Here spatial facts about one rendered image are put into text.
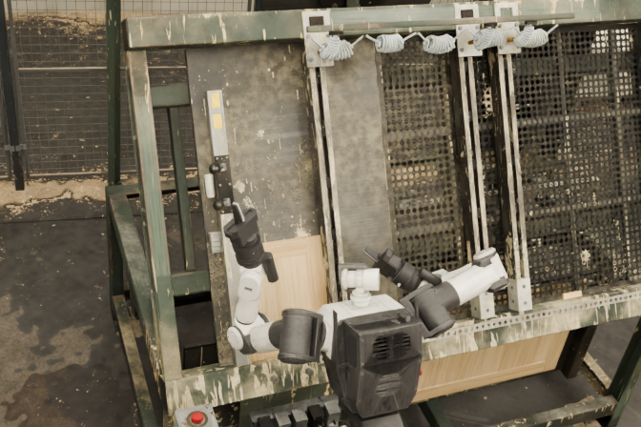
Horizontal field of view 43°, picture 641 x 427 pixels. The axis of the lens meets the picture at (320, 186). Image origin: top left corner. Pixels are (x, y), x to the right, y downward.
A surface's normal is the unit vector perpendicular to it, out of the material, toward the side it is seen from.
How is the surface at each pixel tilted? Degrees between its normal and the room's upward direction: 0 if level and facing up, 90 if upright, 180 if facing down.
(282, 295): 57
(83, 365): 0
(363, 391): 82
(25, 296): 0
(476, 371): 90
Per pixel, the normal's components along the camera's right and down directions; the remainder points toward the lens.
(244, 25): 0.36, 0.03
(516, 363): 0.35, 0.56
